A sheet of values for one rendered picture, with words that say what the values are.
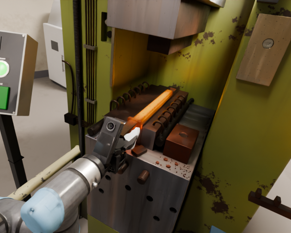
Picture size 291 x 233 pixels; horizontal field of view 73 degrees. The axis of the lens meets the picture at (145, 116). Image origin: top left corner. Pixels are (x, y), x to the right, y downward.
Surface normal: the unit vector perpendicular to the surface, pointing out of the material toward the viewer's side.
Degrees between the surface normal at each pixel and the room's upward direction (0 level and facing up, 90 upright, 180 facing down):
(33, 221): 91
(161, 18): 90
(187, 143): 0
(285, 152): 90
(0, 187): 0
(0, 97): 60
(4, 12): 90
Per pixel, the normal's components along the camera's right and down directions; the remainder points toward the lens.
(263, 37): -0.43, 0.40
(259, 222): 0.13, -0.86
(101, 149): -0.25, -0.11
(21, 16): 0.75, 0.41
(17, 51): 0.06, 0.00
